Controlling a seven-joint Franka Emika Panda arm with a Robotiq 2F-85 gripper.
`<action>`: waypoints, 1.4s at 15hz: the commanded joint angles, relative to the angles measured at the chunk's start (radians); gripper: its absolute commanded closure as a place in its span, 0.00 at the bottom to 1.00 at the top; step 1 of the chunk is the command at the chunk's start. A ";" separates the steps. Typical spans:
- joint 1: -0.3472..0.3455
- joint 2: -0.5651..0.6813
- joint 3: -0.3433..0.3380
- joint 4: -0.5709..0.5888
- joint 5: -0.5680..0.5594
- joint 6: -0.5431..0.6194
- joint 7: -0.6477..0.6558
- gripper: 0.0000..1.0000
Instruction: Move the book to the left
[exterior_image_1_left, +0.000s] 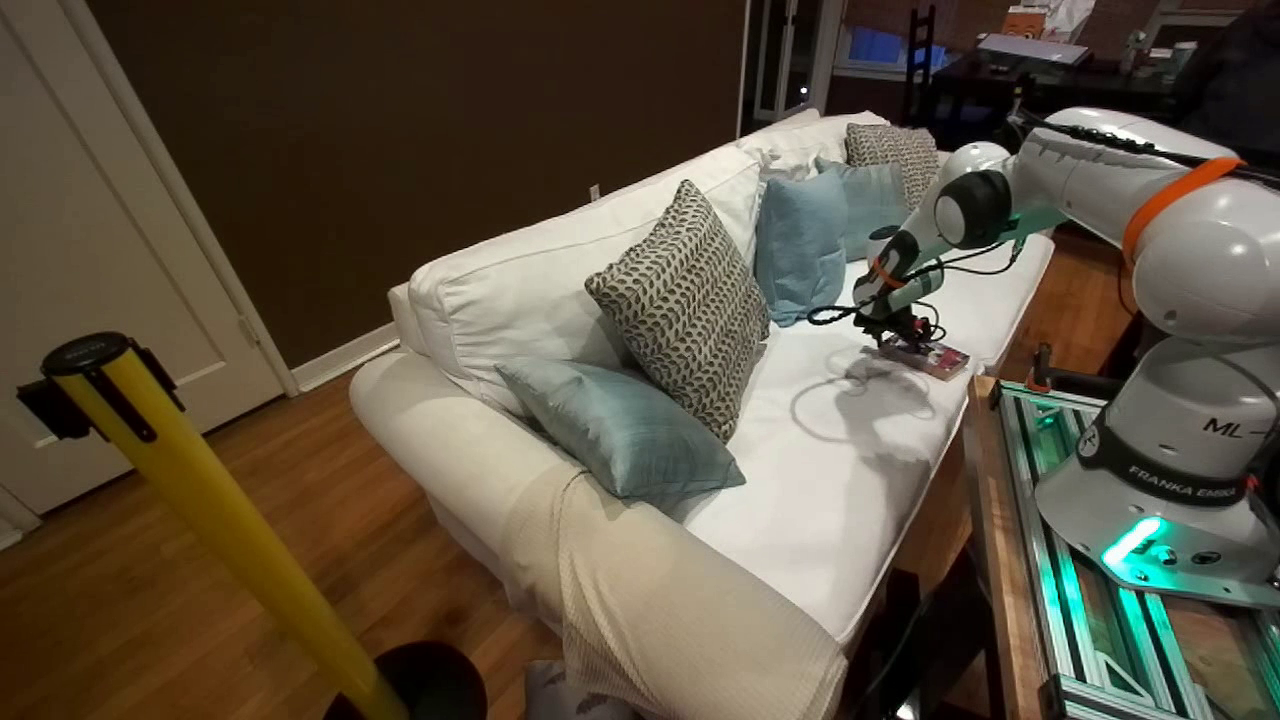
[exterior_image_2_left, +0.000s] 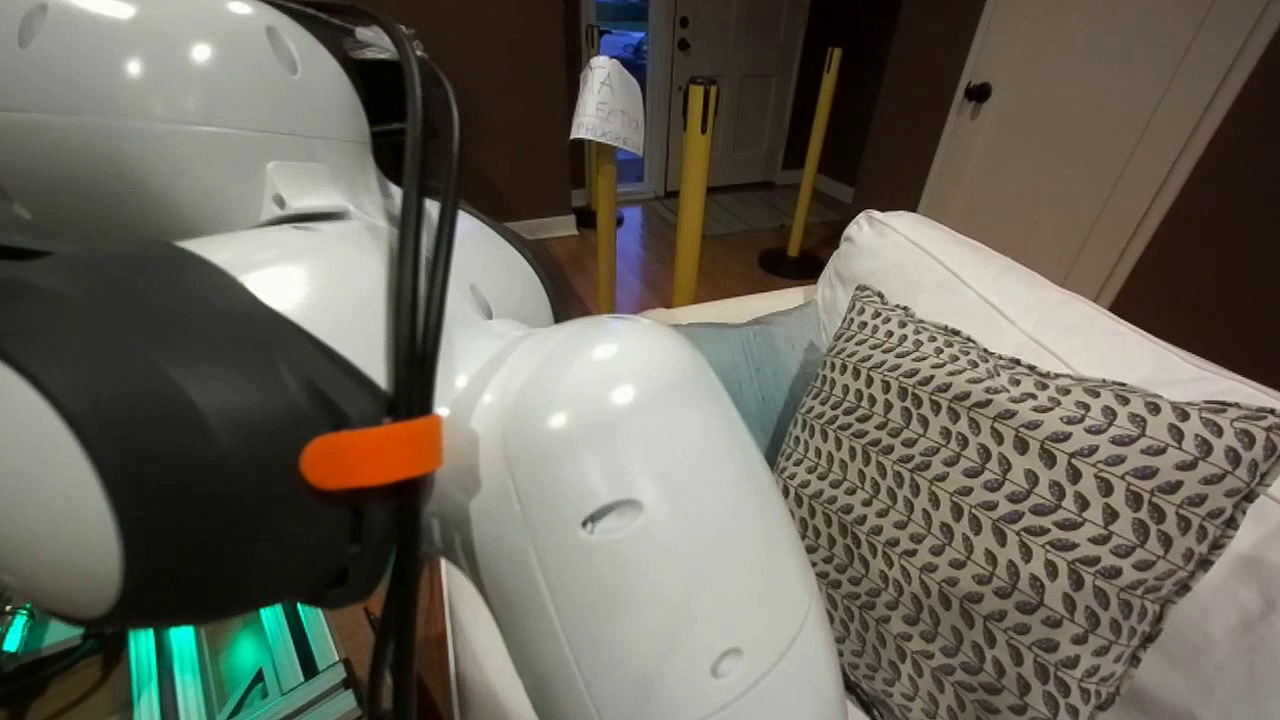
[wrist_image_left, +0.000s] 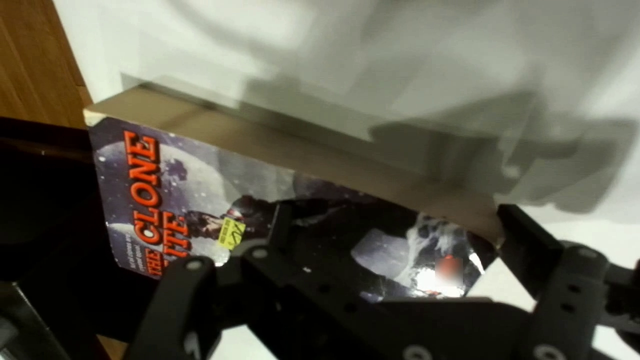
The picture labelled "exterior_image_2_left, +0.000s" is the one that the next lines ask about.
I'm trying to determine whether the teal cushion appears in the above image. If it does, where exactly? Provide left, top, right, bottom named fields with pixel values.
left=672, top=298, right=832, bottom=473

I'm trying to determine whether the yellow stanchion pole black base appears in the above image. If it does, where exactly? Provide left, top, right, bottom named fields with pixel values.
left=755, top=42, right=848, bottom=283
left=579, top=134, right=624, bottom=318
left=667, top=75, right=724, bottom=313

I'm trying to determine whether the white cloth on pole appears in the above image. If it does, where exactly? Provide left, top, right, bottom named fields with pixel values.
left=570, top=52, right=652, bottom=160

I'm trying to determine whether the white door with deadbolt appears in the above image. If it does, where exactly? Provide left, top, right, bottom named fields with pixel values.
left=660, top=0, right=805, bottom=191

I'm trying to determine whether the white sofa with beige armrest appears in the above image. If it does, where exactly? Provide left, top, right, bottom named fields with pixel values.
left=437, top=205, right=1280, bottom=720

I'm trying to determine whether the leaf pattern cushion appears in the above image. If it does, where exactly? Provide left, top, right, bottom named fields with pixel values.
left=771, top=280, right=1280, bottom=720

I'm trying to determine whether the white closet door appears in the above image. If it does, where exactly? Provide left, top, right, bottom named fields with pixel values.
left=916, top=0, right=1280, bottom=308

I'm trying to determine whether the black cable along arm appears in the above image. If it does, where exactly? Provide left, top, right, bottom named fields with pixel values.
left=264, top=0, right=466, bottom=720

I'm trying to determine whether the orange cable strap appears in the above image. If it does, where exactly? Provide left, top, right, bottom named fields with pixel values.
left=295, top=410, right=450, bottom=497

